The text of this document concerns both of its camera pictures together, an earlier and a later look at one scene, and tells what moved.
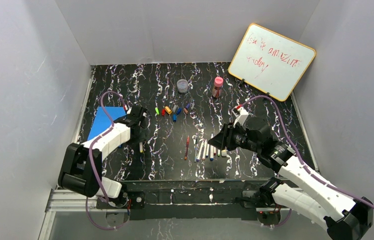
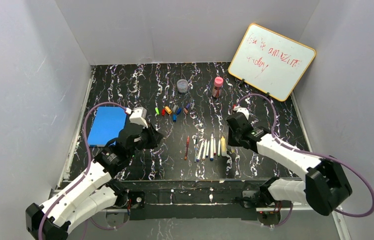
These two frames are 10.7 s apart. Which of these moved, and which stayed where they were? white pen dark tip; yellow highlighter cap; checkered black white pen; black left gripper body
Moved: black left gripper body
Stayed: checkered black white pen; white pen dark tip; yellow highlighter cap
